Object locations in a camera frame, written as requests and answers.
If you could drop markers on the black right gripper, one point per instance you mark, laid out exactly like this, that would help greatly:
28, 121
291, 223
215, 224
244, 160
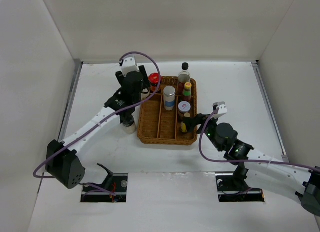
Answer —
191, 122

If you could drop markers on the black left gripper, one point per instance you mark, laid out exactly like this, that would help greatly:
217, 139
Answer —
144, 79

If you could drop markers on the yellow label sesame oil bottle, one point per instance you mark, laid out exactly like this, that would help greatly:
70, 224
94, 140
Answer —
183, 125

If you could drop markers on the white lid red label jar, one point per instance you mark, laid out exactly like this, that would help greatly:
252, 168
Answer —
183, 107

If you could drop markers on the red lid chili sauce jar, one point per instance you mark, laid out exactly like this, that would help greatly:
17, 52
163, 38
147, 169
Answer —
153, 80

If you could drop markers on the green label chili sauce bottle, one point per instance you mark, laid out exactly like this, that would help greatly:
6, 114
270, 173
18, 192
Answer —
187, 92

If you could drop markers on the silver lid white pepper jar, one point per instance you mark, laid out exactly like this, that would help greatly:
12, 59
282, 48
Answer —
169, 93

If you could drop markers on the tall dark soy sauce bottle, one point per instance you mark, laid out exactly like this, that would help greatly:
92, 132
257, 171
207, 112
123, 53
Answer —
183, 77

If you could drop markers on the clear glass shaker jar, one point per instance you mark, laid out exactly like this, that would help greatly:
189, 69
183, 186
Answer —
129, 124

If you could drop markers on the clear salt grinder black top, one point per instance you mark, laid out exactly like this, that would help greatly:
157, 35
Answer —
145, 93

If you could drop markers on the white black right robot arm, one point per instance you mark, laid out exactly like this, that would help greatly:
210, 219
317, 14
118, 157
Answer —
255, 169

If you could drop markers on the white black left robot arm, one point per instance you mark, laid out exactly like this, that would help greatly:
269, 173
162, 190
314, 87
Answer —
64, 158

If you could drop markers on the brown wicker divided basket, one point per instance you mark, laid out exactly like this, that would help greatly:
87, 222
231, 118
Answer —
156, 125

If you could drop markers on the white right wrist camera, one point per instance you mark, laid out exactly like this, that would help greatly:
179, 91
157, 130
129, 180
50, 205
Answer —
219, 109

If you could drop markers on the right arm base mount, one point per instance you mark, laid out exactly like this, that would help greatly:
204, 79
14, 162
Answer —
231, 187

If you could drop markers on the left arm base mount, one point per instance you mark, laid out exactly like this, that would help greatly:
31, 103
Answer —
112, 190

